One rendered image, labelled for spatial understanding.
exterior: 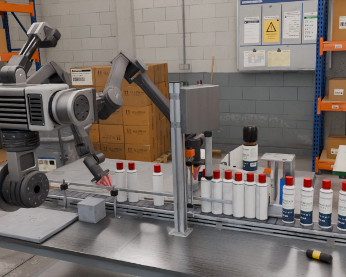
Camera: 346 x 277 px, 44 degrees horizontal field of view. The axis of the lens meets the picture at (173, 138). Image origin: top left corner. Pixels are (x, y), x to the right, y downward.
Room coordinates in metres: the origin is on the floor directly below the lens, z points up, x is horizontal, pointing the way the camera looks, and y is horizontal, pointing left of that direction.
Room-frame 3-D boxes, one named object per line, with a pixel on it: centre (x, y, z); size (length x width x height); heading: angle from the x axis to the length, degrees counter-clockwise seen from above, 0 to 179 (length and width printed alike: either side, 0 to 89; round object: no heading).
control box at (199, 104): (1.81, -0.10, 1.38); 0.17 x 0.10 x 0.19; 121
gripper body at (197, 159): (1.97, -0.10, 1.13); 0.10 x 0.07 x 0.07; 65
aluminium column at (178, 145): (1.78, -0.02, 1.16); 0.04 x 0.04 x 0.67; 66
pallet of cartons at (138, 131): (5.91, 0.68, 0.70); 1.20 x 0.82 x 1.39; 71
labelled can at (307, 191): (1.70, -0.55, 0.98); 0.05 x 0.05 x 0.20
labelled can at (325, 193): (1.67, -0.62, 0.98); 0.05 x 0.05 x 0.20
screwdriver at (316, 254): (1.52, -0.50, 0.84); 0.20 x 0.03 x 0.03; 49
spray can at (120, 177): (2.06, 0.27, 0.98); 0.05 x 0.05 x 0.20
